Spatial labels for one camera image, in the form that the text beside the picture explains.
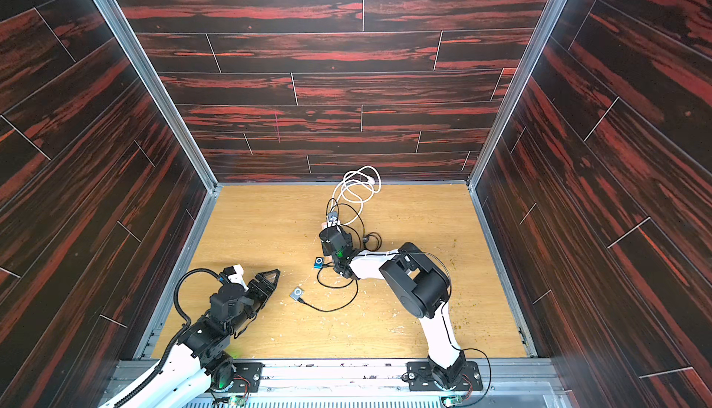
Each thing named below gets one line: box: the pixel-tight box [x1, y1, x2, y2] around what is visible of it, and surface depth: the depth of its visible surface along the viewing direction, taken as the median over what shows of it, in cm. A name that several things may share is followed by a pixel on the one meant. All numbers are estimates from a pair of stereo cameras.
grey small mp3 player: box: [289, 286, 306, 302], surface depth 90 cm
